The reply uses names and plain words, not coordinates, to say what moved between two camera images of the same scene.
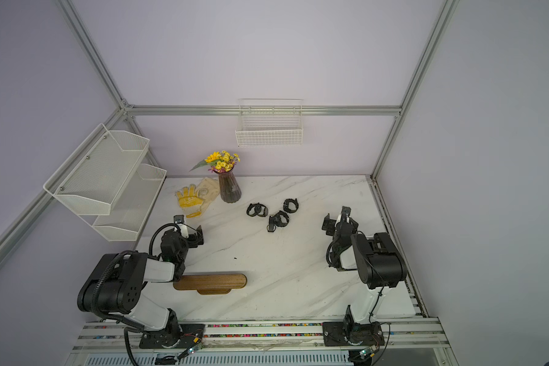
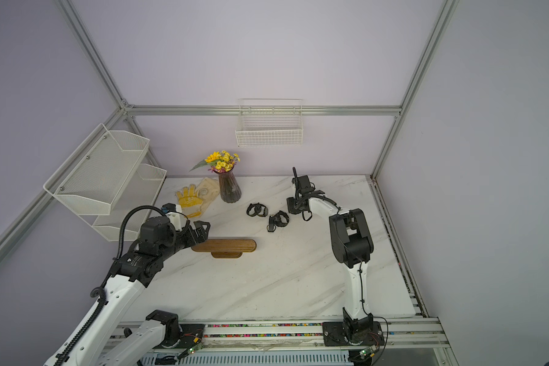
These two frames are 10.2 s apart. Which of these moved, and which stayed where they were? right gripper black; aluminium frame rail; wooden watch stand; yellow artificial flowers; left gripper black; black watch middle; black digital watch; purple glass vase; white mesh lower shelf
Moved: right gripper black; black digital watch; wooden watch stand
Stayed: aluminium frame rail; white mesh lower shelf; black watch middle; yellow artificial flowers; left gripper black; purple glass vase
